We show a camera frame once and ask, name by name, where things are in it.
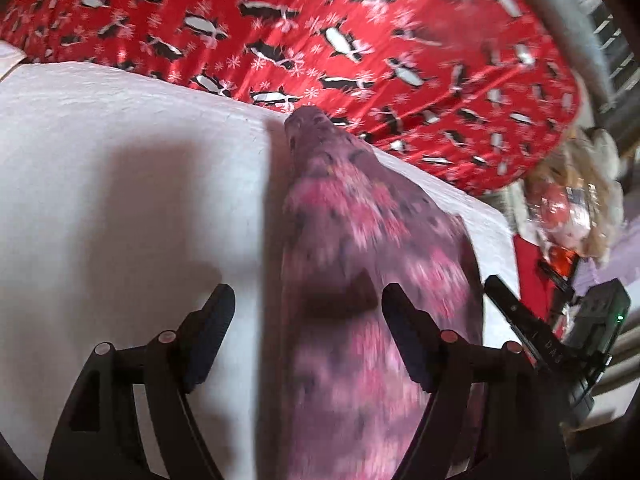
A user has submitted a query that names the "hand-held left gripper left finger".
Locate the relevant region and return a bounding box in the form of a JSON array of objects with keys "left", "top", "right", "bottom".
[{"left": 44, "top": 283, "right": 237, "bottom": 480}]

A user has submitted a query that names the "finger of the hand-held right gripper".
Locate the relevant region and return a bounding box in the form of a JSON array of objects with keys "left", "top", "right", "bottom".
[
  {"left": 537, "top": 259, "right": 577, "bottom": 295},
  {"left": 483, "top": 275, "right": 557, "bottom": 363}
]

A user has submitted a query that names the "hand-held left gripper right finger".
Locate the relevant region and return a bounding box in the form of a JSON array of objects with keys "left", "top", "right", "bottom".
[{"left": 381, "top": 283, "right": 568, "bottom": 480}]

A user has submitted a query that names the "purple floral garment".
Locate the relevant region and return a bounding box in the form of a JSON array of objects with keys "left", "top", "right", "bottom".
[{"left": 257, "top": 105, "right": 486, "bottom": 480}]

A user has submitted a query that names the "red cloth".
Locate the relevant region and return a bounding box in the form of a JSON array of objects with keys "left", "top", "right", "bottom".
[{"left": 512, "top": 234, "right": 558, "bottom": 313}]

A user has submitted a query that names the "lilac cloth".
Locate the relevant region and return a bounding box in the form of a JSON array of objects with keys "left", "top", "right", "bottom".
[{"left": 572, "top": 232, "right": 640, "bottom": 311}]

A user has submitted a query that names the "stuffed toy in plastic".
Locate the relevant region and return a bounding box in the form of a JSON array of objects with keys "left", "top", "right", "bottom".
[{"left": 522, "top": 127, "right": 628, "bottom": 273}]

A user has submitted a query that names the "white textured bed sheet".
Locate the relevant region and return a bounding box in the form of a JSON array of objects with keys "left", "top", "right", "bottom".
[{"left": 0, "top": 42, "right": 523, "bottom": 480}]

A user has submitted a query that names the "red penguin print blanket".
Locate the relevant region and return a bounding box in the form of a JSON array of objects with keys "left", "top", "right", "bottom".
[{"left": 0, "top": 0, "right": 587, "bottom": 198}]

